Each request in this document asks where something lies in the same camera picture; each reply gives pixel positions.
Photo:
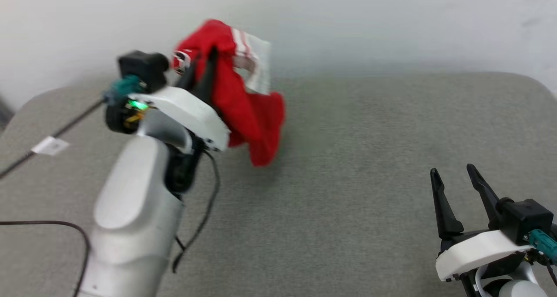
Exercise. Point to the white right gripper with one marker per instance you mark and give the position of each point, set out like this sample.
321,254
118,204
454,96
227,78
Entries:
474,251

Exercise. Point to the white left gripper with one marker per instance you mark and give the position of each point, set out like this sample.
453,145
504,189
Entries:
191,110

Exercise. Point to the grey fabric sofa cushion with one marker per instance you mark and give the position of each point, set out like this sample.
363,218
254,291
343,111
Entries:
370,158

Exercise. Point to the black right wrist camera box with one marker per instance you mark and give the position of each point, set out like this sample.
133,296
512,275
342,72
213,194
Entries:
524,218

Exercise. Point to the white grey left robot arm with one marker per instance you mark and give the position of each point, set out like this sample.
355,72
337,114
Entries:
130,210

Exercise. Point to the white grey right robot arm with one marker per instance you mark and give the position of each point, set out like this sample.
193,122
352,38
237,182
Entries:
518,288

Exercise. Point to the red Bulls basketball jersey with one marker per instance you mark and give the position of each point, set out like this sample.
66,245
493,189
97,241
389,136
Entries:
243,105

